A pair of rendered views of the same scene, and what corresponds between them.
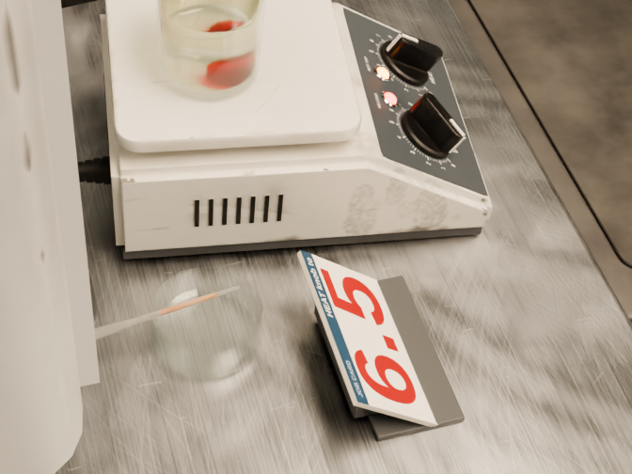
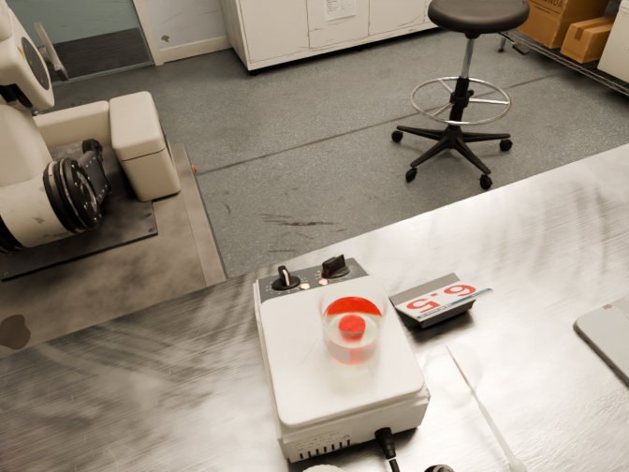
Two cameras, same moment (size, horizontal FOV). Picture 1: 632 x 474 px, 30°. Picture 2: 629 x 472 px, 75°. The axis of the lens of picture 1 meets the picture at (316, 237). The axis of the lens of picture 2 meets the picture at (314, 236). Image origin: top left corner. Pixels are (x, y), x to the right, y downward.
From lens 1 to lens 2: 0.51 m
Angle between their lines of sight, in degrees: 54
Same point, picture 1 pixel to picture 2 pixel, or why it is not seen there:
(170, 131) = (409, 359)
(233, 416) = (489, 356)
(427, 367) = (434, 285)
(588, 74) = (91, 318)
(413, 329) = (416, 290)
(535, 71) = not seen: hidden behind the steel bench
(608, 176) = not seen: hidden behind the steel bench
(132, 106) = (397, 384)
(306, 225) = not seen: hidden behind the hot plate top
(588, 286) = (372, 237)
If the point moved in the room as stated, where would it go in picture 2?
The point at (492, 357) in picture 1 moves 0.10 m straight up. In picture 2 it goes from (418, 266) to (429, 206)
